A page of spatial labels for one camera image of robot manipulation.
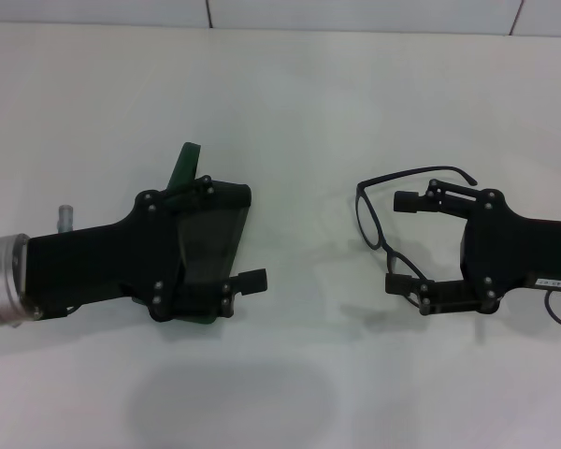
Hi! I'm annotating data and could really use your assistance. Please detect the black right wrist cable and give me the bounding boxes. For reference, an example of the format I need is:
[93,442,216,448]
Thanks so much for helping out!
[543,285,561,326]

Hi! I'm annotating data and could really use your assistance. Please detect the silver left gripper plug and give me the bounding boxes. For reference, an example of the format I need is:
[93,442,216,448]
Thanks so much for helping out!
[57,203,76,233]

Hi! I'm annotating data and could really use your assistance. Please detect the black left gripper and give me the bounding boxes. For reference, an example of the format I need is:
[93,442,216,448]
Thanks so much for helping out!
[21,175,253,324]

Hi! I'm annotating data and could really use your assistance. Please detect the green glasses case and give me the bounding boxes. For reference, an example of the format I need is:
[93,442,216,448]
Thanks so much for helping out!
[161,141,254,326]

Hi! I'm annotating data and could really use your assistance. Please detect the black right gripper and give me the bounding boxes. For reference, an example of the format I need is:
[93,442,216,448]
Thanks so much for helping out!
[384,179,561,317]

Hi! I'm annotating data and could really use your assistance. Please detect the black glasses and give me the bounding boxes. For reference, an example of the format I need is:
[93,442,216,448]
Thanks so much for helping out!
[355,166,479,282]

